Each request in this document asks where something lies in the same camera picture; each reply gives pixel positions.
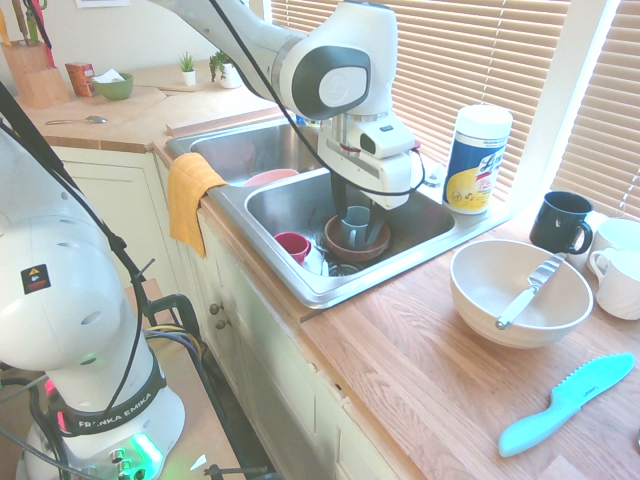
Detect white cup with handle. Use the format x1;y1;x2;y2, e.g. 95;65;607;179
588;248;640;321

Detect red box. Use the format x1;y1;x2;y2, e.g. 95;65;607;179
64;62;99;98

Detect red cup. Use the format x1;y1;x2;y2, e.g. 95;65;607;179
273;231;312;266

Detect yellow dish cloth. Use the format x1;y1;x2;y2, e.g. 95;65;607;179
167;152;230;260

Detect wide wooden window blind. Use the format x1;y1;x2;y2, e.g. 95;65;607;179
269;0;571;204

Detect wooden knife block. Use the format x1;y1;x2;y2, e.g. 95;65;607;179
0;39;70;109

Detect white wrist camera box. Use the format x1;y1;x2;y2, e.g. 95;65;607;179
358;121;418;160

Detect green bowl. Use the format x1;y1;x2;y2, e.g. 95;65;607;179
93;72;135;101

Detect Lysol wipes canister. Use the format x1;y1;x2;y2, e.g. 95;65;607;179
442;103;515;216

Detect cream kitchen cabinet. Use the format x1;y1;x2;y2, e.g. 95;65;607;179
49;144;406;480

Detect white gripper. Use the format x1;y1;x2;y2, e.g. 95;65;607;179
317;141;426;244

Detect coloured cable bundle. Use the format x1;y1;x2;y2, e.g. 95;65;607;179
144;324;206;374

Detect green-handled knife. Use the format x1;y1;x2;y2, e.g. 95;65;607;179
24;0;42;47

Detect grey mug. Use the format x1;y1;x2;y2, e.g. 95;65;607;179
340;205;374;249

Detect brown bowl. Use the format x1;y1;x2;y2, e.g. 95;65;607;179
323;214;392;261

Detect metal spoon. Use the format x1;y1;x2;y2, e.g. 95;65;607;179
44;115;109;126

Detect black base cable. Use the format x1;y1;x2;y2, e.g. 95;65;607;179
0;79;157;409

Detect narrow wooden window blind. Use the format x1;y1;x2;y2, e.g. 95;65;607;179
549;0;640;222

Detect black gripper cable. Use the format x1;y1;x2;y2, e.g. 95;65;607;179
208;0;426;196

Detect teal plastic knife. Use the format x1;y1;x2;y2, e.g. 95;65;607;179
497;352;637;459

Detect stainless steel double sink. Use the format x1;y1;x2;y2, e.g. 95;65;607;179
164;115;515;310

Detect pink bowl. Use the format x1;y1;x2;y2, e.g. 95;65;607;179
242;168;300;189

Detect brown-handled knife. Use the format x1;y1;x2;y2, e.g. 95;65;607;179
13;0;30;47

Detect large cream bowl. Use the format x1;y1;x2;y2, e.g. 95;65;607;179
448;239;595;350

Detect small trailing potted plant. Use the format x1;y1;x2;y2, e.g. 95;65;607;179
208;49;244;90

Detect black mug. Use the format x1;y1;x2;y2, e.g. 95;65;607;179
528;190;595;255

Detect red-handled knife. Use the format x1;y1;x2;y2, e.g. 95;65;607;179
38;14;55;69

